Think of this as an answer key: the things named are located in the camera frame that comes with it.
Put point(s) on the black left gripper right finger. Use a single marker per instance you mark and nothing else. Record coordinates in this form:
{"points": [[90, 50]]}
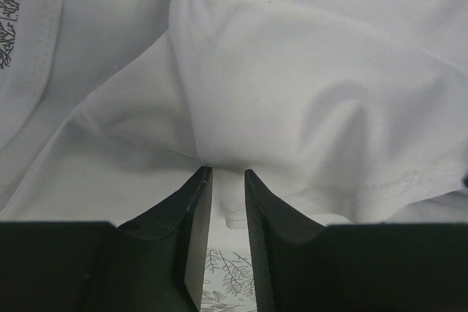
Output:
{"points": [[301, 265]]}

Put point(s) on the floral patterned table mat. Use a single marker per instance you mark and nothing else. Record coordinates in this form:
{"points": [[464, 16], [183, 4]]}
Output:
{"points": [[226, 275]]}

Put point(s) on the white t shirt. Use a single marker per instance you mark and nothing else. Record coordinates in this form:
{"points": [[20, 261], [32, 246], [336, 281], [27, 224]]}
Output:
{"points": [[350, 110]]}

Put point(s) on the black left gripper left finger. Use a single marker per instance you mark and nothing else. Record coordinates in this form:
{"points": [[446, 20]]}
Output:
{"points": [[154, 262]]}

